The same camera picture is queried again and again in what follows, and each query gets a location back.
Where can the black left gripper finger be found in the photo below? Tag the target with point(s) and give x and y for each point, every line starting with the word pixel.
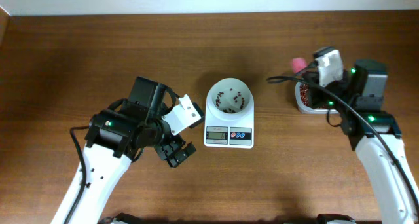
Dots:
pixel 171 150
pixel 181 155

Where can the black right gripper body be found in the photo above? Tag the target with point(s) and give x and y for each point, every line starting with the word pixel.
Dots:
pixel 314 93

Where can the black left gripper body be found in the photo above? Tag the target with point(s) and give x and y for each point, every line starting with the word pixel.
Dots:
pixel 168 139

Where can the pink measuring scoop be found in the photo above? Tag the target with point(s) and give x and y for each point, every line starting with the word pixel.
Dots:
pixel 298 64

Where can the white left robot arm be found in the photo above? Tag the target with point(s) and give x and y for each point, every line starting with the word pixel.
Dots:
pixel 151 116

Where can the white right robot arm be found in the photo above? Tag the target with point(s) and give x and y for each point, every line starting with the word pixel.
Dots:
pixel 374 135

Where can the white digital kitchen scale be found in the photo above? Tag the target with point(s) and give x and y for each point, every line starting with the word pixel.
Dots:
pixel 229 130

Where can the red beans in container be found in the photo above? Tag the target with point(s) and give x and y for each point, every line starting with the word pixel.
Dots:
pixel 313 97

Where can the clear plastic bean container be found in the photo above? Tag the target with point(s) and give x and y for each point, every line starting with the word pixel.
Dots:
pixel 306 110

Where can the red beans in bowl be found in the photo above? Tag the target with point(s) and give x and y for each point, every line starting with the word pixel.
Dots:
pixel 230 101

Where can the white round bowl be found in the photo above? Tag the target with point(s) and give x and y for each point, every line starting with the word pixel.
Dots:
pixel 230 83

